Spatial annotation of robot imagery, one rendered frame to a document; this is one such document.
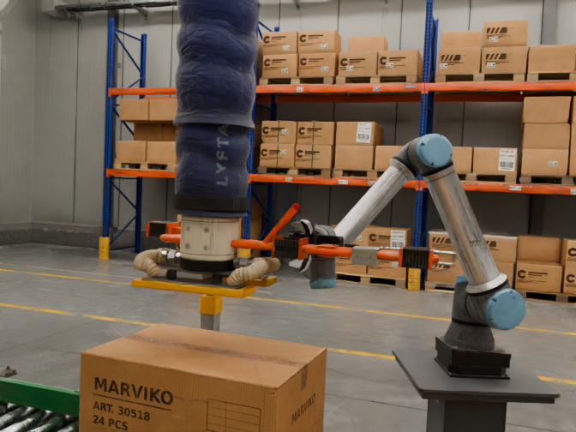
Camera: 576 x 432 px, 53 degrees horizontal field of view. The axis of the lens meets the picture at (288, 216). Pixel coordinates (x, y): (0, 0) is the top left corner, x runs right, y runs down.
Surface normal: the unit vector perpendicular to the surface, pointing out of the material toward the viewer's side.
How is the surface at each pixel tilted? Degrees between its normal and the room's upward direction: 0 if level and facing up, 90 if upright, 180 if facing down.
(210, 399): 90
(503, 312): 93
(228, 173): 75
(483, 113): 90
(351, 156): 90
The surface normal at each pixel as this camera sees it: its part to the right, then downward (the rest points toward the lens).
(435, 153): 0.09, -0.10
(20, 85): 0.94, 0.06
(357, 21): -0.33, 0.04
